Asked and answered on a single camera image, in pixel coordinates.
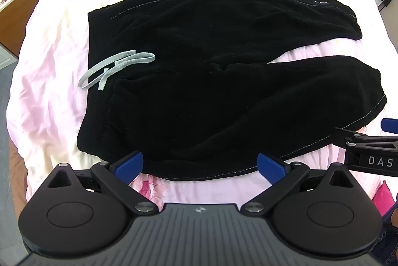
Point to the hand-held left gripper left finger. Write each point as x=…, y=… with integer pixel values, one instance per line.
x=129, y=165

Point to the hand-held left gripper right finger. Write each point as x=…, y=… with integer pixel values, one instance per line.
x=271, y=168

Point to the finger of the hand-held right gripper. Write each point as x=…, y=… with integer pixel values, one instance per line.
x=357, y=137
x=390, y=125

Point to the black pants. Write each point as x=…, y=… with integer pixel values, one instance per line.
x=217, y=98

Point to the pink blanket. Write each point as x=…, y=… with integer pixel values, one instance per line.
x=56, y=82

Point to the white cabinet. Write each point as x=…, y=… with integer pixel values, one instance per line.
x=6, y=56

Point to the wooden nightstand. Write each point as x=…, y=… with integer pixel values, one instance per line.
x=21, y=14

